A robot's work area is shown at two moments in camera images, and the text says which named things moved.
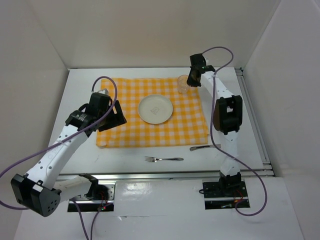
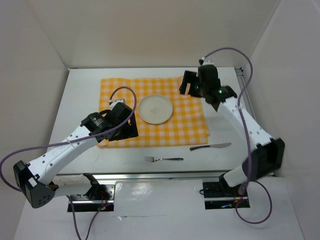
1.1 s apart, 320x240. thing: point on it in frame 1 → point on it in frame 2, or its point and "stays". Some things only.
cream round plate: x=155 y=109 stays
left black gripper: x=117 y=118 → x=130 y=130
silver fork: x=154 y=159 stays
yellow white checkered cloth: x=186 y=127 stays
